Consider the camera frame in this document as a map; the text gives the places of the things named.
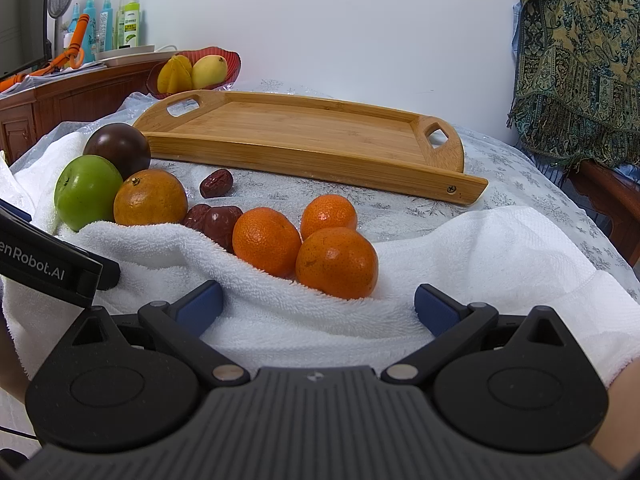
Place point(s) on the wooden serving tray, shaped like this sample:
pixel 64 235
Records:
pixel 322 139

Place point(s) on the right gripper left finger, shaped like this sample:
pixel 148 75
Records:
pixel 176 329

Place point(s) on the white tray on cabinet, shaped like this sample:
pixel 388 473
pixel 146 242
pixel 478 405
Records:
pixel 136 55

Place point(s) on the yellow mango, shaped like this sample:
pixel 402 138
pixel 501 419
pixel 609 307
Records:
pixel 209 71

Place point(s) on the large dull orange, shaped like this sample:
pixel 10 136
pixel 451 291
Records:
pixel 151 196

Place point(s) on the mandarin orange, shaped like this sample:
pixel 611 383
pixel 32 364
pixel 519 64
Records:
pixel 264 238
pixel 339 262
pixel 328 211

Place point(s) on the wooden side cabinet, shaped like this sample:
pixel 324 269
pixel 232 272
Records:
pixel 30 114

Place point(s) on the green apple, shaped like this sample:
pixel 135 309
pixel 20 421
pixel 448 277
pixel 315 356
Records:
pixel 86 190

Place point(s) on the black monitor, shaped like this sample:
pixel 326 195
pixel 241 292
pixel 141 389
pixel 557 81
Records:
pixel 23 41

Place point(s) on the blue bottle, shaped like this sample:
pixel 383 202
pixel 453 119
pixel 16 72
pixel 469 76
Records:
pixel 89 41
pixel 105 26

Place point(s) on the white towel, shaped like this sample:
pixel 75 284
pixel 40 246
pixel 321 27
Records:
pixel 513 258

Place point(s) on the red fruit bowl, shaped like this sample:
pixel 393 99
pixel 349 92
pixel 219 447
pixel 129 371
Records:
pixel 233 60

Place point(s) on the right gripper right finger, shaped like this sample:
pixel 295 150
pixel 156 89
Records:
pixel 457 329

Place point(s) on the snowflake lace tablecloth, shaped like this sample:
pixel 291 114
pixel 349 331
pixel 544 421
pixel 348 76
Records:
pixel 512 178

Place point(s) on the red jujube date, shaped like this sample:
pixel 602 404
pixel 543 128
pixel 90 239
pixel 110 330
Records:
pixel 216 184
pixel 195 217
pixel 219 223

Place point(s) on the dark wooden chair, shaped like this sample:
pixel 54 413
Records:
pixel 617 198

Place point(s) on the green patterned fringed cloth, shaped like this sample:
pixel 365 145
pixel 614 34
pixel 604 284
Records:
pixel 576 89

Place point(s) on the yellow starfruit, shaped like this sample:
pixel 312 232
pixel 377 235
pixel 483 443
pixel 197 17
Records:
pixel 175 75

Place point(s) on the green spray bottle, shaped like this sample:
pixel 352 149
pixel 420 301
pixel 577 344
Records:
pixel 131 24

